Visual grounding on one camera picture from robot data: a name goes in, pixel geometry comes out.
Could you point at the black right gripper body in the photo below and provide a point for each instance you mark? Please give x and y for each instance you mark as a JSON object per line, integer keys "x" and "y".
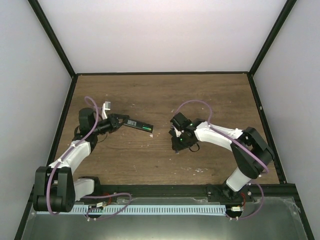
{"x": 183, "y": 143}

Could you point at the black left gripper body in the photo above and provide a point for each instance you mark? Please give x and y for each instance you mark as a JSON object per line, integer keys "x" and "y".
{"x": 111, "y": 120}

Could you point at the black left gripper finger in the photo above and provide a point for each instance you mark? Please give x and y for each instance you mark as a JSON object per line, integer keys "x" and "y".
{"x": 121, "y": 118}
{"x": 117, "y": 127}

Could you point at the black remote control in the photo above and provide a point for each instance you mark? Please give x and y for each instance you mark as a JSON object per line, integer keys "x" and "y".
{"x": 136, "y": 124}

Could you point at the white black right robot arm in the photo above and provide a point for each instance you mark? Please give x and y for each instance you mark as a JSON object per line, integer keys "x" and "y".
{"x": 251, "y": 152}

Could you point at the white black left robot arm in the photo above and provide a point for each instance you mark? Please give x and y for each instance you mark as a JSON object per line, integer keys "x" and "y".
{"x": 55, "y": 191}

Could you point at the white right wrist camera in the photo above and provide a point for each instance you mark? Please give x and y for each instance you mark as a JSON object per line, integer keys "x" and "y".
{"x": 174, "y": 132}

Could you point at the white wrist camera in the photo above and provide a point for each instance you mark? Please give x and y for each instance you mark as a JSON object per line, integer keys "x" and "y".
{"x": 174, "y": 132}
{"x": 106, "y": 107}

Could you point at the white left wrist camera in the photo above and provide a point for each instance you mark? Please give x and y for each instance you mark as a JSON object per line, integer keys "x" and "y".
{"x": 106, "y": 107}

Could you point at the black enclosure frame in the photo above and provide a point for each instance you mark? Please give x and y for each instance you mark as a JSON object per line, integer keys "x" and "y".
{"x": 147, "y": 173}

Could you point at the light blue slotted cable duct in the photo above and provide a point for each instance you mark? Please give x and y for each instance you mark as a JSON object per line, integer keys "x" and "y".
{"x": 206, "y": 210}

